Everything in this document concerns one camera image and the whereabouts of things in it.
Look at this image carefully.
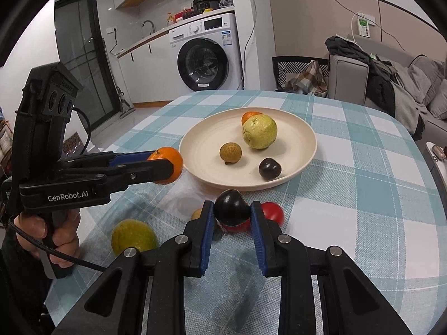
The grey sofa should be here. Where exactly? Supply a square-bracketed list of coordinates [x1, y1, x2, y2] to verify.
[328, 35, 447, 140]

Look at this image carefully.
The yellow guava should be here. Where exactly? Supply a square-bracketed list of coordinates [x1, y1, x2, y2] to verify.
[242, 114, 278, 150]

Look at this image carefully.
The dark clothes pile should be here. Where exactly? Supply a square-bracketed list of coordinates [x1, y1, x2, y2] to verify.
[325, 36, 397, 117]

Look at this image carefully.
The grey pillow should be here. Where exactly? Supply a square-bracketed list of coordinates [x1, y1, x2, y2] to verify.
[407, 55, 446, 107]
[428, 78, 447, 121]

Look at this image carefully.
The yellow-green guava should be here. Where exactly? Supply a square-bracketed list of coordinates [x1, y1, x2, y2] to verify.
[111, 219, 158, 257]

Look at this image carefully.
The white side table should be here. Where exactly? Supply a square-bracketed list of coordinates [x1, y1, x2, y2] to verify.
[422, 141, 447, 196]

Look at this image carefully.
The long wall cable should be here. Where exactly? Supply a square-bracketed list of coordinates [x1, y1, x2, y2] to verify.
[304, 0, 413, 42]

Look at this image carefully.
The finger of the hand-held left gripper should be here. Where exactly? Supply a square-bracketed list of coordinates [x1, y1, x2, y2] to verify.
[66, 159, 175, 193]
[58, 150, 156, 169]

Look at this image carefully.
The person's left forearm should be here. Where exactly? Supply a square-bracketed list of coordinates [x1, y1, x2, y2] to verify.
[0, 241, 53, 335]

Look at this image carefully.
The patterned box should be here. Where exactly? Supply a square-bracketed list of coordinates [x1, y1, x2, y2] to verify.
[63, 133, 84, 156]

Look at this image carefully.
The white washing machine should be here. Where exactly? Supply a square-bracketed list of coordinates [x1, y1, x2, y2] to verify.
[168, 13, 244, 92]

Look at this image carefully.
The checked cloth basket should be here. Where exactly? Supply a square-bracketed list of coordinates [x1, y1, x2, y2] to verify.
[272, 56, 331, 96]

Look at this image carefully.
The plaid cloth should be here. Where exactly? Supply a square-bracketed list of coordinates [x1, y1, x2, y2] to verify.
[284, 60, 329, 97]

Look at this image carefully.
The grey garment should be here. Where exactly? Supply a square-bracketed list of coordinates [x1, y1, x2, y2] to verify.
[391, 73, 425, 137]

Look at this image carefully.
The black framed glass door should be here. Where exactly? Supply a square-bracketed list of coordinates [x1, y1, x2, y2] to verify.
[54, 0, 121, 117]

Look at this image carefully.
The red cherry tomato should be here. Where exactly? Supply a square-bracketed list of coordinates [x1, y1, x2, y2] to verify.
[218, 218, 251, 234]
[261, 202, 284, 227]

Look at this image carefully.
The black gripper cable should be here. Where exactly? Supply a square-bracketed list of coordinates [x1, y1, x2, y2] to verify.
[72, 107, 92, 154]
[5, 216, 107, 273]

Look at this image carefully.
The white kitchen counter cabinet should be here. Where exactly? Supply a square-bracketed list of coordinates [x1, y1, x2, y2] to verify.
[117, 30, 175, 107]

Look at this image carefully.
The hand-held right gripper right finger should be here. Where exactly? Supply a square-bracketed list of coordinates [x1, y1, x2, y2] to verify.
[249, 200, 414, 335]

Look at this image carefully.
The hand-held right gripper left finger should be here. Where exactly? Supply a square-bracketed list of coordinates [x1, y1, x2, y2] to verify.
[52, 200, 215, 335]

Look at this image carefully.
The white green wall device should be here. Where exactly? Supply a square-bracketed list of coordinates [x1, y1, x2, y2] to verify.
[356, 16, 374, 38]

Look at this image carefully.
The dark purple plum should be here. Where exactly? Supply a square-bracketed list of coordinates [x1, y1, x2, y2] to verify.
[214, 189, 251, 226]
[258, 158, 282, 181]

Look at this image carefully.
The black pressure cooker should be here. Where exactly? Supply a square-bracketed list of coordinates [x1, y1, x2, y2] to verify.
[193, 0, 220, 14]

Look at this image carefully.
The hanging pillar cable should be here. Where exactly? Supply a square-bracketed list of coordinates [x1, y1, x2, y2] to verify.
[244, 7, 259, 88]

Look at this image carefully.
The floor mop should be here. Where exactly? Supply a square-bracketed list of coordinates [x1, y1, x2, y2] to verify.
[117, 87, 137, 118]

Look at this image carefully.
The cream round plate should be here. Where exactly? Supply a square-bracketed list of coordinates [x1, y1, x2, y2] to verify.
[179, 108, 318, 192]

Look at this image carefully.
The person's left hand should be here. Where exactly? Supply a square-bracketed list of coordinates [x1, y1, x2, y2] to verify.
[14, 209, 82, 270]

